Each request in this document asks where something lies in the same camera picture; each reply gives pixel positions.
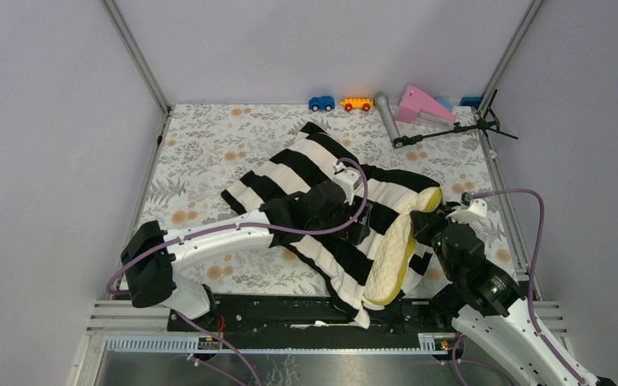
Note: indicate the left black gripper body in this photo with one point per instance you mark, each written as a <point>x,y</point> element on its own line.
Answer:
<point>341,215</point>

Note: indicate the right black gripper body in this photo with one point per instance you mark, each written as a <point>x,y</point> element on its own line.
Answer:
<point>451,274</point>

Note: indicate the black white striped pillowcase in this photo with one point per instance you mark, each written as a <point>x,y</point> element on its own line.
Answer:
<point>310,160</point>

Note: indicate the yellow white pillow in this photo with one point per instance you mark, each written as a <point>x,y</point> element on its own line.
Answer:
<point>399,261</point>

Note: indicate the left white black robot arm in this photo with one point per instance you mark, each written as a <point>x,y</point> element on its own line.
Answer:
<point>153,257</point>

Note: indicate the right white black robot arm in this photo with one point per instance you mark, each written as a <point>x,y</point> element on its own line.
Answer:
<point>524,347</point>

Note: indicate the blue toy car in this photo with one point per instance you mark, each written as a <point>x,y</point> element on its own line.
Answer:
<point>321,103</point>

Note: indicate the orange yellow toy car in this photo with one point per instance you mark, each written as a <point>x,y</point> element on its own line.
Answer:
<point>350,104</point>

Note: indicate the black mini tripod stand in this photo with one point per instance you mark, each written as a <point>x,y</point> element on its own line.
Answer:
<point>487,121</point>

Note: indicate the grey microphone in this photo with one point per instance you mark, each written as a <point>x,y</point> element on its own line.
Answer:
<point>381,103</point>

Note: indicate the pink triangular block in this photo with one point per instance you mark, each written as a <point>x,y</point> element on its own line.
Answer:
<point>416,105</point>

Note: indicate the light blue block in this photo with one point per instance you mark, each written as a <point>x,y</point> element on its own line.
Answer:
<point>445,103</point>

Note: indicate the dark blue block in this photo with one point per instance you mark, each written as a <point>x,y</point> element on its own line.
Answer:
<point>471,101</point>

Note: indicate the floral patterned table mat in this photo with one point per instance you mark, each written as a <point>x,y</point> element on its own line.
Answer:
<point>209,147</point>

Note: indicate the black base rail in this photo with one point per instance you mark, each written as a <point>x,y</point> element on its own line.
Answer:
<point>312,323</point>

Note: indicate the right aluminium frame post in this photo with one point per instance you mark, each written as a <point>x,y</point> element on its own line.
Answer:
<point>519,34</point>

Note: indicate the aluminium frame post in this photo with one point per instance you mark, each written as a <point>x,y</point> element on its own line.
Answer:
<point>130,43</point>
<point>519,34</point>

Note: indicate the left aluminium frame post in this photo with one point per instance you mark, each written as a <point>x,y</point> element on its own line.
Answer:
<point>130,43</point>

